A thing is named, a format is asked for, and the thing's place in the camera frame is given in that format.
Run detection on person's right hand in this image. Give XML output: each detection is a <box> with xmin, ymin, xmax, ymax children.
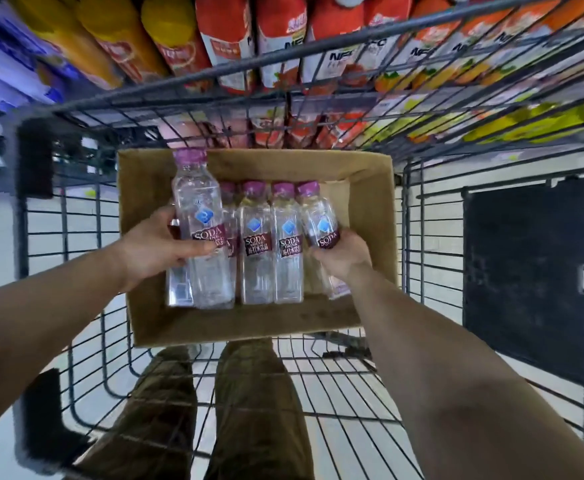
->
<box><xmin>307</xmin><ymin>227</ymin><xmax>373</xmax><ymax>285</ymax></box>

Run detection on person's left hand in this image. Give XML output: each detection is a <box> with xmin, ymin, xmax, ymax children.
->
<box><xmin>111</xmin><ymin>204</ymin><xmax>218</xmax><ymax>293</ymax></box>

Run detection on purple-capped clear soda bottle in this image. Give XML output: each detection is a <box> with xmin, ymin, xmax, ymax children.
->
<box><xmin>171</xmin><ymin>147</ymin><xmax>237</xmax><ymax>311</ymax></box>
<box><xmin>295</xmin><ymin>180</ymin><xmax>352</xmax><ymax>301</ymax></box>

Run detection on group of soda bottles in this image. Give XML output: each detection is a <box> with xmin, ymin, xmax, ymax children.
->
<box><xmin>165</xmin><ymin>180</ymin><xmax>305</xmax><ymax>308</ymax></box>

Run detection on brown cardboard box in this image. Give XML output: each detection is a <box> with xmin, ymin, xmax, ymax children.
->
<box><xmin>117</xmin><ymin>147</ymin><xmax>401</xmax><ymax>348</ymax></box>

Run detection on person's right forearm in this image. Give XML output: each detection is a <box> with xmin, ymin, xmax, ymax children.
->
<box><xmin>347</xmin><ymin>264</ymin><xmax>584</xmax><ymax>480</ymax></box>

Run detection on person's left forearm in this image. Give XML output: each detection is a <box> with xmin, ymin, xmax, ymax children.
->
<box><xmin>0</xmin><ymin>244</ymin><xmax>131</xmax><ymax>445</ymax></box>

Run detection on pink packet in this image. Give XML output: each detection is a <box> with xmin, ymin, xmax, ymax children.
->
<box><xmin>157</xmin><ymin>118</ymin><xmax>253</xmax><ymax>149</ymax></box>

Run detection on olive brown trousers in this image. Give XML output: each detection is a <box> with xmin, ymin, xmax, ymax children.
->
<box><xmin>64</xmin><ymin>338</ymin><xmax>317</xmax><ymax>480</ymax></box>

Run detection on row of yellow green packs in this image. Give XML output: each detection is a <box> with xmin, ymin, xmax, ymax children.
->
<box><xmin>357</xmin><ymin>97</ymin><xmax>584</xmax><ymax>148</ymax></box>

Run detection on row of red juice bottles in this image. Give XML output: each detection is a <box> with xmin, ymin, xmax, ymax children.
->
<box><xmin>194</xmin><ymin>0</ymin><xmax>415</xmax><ymax>95</ymax></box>

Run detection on row of orange juice bottles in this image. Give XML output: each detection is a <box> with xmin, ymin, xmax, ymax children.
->
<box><xmin>371</xmin><ymin>0</ymin><xmax>584</xmax><ymax>93</ymax></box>

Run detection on row of purple white pouches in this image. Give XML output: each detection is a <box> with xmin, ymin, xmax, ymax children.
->
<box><xmin>0</xmin><ymin>2</ymin><xmax>71</xmax><ymax>113</ymax></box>

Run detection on grey wire shopping cart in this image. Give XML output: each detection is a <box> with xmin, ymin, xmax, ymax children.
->
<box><xmin>1</xmin><ymin>0</ymin><xmax>584</xmax><ymax>480</ymax></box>

